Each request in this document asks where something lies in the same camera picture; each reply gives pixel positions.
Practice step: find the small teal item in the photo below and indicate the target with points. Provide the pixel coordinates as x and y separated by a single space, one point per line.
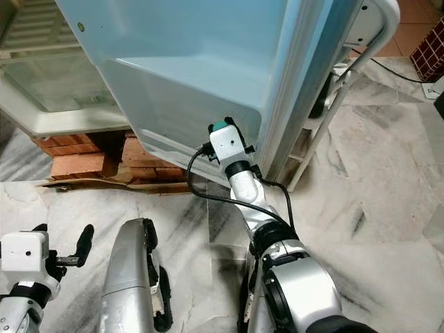
220 125

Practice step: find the pale blue fridge door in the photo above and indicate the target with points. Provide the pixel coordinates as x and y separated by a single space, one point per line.
180 41

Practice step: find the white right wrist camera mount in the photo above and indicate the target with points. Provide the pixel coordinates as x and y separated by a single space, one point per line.
230 146

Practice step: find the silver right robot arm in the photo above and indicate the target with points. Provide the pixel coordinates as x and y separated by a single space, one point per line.
305 284

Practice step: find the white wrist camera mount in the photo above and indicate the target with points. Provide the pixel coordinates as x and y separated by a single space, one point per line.
21 253
230 146

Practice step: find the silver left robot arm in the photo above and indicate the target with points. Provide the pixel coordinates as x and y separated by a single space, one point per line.
24 309

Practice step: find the clear fridge crisper drawer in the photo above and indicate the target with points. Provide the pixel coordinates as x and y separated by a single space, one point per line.
55 83

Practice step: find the white power strip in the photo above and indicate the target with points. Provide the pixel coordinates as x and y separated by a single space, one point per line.
433 89

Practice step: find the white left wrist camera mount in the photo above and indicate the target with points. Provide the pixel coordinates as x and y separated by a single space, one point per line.
21 253

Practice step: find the dark red lattice stool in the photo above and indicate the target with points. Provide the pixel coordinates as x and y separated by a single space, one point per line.
429 59

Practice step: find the silver robot right leg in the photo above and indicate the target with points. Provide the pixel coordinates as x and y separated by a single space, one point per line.
253 305

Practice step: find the white fridge body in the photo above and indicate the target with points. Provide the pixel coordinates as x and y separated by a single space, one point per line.
69 123

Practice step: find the red clay brick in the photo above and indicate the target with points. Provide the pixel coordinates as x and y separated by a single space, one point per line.
146 159
76 163

